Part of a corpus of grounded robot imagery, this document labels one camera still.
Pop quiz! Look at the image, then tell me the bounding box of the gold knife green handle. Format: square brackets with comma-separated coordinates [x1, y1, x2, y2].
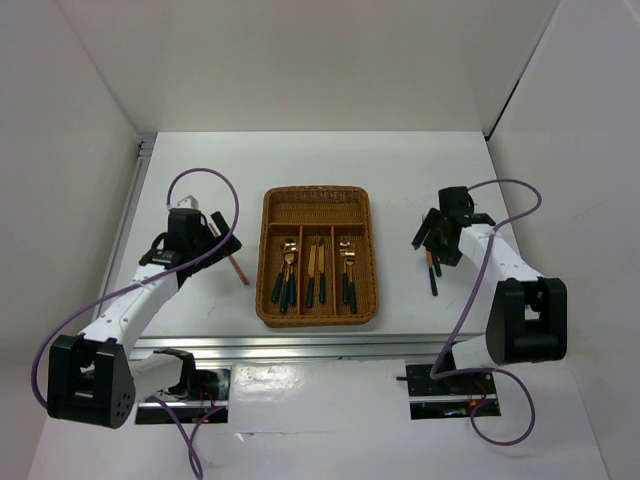
[317, 239, 326, 304]
[306, 244, 317, 308]
[426, 250, 438, 297]

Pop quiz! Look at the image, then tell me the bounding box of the copper chopstick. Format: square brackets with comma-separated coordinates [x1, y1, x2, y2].
[208, 223, 250, 286]
[227, 255, 250, 286]

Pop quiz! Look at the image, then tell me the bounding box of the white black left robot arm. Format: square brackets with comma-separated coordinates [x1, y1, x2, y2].
[46, 208, 242, 429]

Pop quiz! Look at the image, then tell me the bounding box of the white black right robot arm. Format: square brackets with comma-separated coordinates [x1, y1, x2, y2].
[412, 186, 568, 392]

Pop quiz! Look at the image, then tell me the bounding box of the brown wicker cutlery tray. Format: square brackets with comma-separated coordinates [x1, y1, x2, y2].
[255, 186, 379, 328]

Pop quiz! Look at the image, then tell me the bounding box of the aluminium frame rail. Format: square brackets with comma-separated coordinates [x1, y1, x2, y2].
[108, 132, 507, 361]

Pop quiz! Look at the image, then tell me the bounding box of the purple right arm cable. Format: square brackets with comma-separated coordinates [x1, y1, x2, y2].
[429, 178, 544, 445]

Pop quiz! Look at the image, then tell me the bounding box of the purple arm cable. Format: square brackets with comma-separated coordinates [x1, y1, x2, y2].
[429, 178, 544, 445]
[30, 167, 240, 480]

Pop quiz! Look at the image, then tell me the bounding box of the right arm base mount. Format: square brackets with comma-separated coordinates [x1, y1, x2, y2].
[395, 364, 501, 420]

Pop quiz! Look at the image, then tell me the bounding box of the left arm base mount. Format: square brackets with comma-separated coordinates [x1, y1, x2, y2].
[131, 348, 231, 425]

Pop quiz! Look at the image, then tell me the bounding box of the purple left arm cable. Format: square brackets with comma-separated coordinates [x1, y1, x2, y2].
[30, 167, 240, 480]

